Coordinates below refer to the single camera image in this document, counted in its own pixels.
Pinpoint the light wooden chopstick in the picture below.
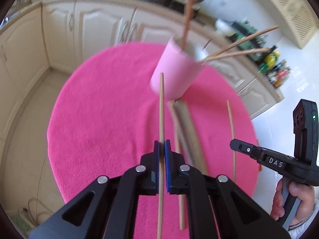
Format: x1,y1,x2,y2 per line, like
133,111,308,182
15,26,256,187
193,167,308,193
157,73,165,239
172,105,186,230
168,100,208,176

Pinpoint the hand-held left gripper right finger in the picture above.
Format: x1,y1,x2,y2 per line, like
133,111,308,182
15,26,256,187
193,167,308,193
164,139,291,239

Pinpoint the lattice door wall cabinet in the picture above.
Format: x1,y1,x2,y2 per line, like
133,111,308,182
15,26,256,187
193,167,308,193
235,0,319,50

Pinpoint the pink cup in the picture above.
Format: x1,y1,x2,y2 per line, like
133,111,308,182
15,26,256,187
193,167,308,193
150,35,207,100

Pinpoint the white ceramic bowl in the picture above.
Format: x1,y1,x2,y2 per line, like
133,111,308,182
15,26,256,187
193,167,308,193
215,19,236,35

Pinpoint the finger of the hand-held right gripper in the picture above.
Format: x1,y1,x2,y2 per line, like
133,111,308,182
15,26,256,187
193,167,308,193
230,139,258,163

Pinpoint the person's right hand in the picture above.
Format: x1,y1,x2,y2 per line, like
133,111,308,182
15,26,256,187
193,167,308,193
270,179,317,229

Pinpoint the pink tablecloth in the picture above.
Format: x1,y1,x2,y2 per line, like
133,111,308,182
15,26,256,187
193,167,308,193
47,42,260,239

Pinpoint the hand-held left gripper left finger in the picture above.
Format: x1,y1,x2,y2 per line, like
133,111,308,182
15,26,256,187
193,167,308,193
29,141,160,239

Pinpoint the red label sauce bottle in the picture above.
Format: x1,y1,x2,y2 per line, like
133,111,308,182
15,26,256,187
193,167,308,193
273,68,291,85

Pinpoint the green electric grill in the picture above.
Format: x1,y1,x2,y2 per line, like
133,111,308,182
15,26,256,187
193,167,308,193
228,19,266,60

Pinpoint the green floor mat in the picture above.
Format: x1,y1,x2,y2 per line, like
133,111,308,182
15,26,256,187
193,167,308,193
7,209,35,238

